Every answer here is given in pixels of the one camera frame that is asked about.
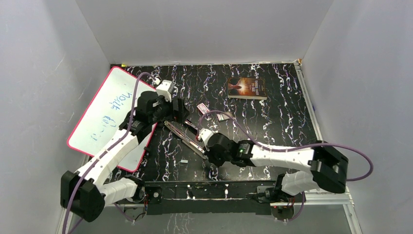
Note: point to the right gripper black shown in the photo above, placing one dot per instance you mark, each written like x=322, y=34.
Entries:
x=209, y=153

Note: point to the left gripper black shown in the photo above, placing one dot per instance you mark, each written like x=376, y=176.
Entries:
x=178, y=116

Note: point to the black stapler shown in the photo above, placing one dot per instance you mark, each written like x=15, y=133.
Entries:
x=195, y=147

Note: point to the cardboard staple tray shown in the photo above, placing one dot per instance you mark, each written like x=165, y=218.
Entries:
x=224, y=116

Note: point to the small red staple box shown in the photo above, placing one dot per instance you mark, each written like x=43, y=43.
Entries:
x=203, y=108

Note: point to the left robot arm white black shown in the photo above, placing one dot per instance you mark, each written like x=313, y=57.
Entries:
x=106, y=161

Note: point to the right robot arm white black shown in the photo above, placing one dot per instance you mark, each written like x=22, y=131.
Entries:
x=320, y=166

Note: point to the pink-framed whiteboard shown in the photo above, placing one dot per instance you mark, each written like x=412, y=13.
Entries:
x=105, y=113

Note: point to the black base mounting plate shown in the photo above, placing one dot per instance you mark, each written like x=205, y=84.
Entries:
x=201, y=197

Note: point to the dark paperback book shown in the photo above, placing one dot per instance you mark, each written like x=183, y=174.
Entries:
x=247, y=88

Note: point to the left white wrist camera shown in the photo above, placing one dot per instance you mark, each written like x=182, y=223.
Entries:
x=165, y=89

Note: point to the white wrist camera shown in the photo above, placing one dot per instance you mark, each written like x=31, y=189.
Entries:
x=165, y=89
x=204, y=135

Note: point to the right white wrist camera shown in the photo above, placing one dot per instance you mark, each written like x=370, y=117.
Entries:
x=204, y=135

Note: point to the aluminium frame rail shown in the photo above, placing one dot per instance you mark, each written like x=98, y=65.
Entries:
x=281, y=213

